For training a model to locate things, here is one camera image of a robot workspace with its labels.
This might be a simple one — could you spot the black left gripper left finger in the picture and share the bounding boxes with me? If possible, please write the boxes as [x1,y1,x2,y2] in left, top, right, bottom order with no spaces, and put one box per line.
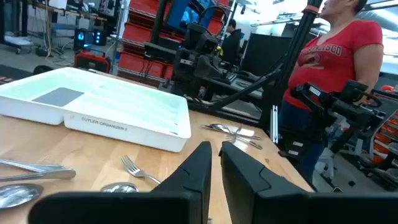
[27,141,213,224]

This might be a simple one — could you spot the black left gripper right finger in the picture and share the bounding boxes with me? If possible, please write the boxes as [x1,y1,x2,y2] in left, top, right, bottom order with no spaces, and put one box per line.
[219,141,398,224]

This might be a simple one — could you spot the silver fork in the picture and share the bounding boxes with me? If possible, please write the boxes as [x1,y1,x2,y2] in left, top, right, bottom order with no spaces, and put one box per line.
[120,154,162,185]
[224,124,245,144]

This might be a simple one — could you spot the person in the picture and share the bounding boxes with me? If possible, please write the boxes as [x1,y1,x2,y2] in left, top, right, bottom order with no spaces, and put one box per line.
[221,18,243,65]
[277,0,386,185]

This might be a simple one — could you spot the blue monitor screen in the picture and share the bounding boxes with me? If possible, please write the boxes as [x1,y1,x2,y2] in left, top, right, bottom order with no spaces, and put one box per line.
[167,0,216,32]

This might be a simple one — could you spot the black partition panel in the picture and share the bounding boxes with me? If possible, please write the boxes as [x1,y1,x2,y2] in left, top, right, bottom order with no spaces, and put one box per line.
[241,32,298,77]

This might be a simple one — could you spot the white cutlery organizer tray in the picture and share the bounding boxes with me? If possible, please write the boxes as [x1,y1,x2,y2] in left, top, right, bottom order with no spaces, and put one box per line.
[0,67,192,153]

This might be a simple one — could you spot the red storage bins shelf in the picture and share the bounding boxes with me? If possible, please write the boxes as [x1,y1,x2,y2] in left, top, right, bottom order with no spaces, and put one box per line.
[117,0,231,82]
[371,108,398,166]

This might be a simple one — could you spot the red and black equipment case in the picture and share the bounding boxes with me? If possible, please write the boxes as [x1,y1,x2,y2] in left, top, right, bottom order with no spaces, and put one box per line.
[73,50,112,75]

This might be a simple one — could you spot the black computer with blue lights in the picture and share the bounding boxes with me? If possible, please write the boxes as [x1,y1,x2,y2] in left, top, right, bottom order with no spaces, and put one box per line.
[73,27,108,48]

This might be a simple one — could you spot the white metal bracket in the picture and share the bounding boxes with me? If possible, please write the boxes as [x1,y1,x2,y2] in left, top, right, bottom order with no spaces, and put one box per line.
[269,105,280,144]

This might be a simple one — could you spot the black frame pole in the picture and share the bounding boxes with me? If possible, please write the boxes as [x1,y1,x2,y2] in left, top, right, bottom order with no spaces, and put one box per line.
[260,0,324,127]

